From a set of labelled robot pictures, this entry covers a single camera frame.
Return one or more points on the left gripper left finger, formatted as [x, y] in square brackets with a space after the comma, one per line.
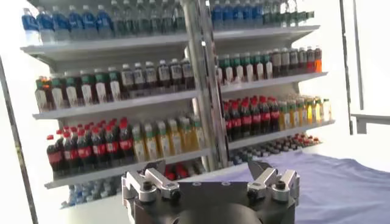
[158, 182]

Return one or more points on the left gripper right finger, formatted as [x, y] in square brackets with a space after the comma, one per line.
[265, 182]

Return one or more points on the purple t-shirt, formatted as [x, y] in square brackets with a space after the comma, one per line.
[335, 188]

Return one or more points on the cola bottle red cap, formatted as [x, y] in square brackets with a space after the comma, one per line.
[255, 118]
[85, 151]
[228, 123]
[182, 172]
[170, 173]
[265, 116]
[245, 119]
[70, 153]
[274, 115]
[55, 156]
[235, 121]
[125, 143]
[112, 146]
[99, 149]

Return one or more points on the white metal shelf rack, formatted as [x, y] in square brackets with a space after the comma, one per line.
[115, 105]
[274, 80]

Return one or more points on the green cap white label bottle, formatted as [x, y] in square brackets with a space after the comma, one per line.
[57, 95]
[114, 88]
[237, 72]
[247, 70]
[258, 69]
[72, 94]
[100, 91]
[219, 76]
[227, 73]
[268, 68]
[86, 92]

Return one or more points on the dark bottle white black label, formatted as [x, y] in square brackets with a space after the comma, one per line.
[150, 77]
[127, 80]
[186, 73]
[164, 76]
[139, 79]
[175, 74]

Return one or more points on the dark bottle beige label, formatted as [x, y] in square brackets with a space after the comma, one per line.
[285, 61]
[276, 62]

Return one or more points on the green label water bottle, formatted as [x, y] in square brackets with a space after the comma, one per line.
[292, 15]
[309, 16]
[130, 20]
[155, 19]
[275, 13]
[179, 19]
[167, 19]
[301, 16]
[117, 21]
[143, 20]
[267, 13]
[284, 13]

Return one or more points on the blue label water bottle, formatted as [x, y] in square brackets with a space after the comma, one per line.
[89, 20]
[224, 14]
[243, 14]
[75, 20]
[251, 13]
[234, 14]
[45, 22]
[214, 15]
[103, 19]
[30, 22]
[60, 21]
[259, 13]

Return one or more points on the black window frame bar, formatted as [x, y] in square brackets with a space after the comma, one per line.
[346, 67]
[17, 143]

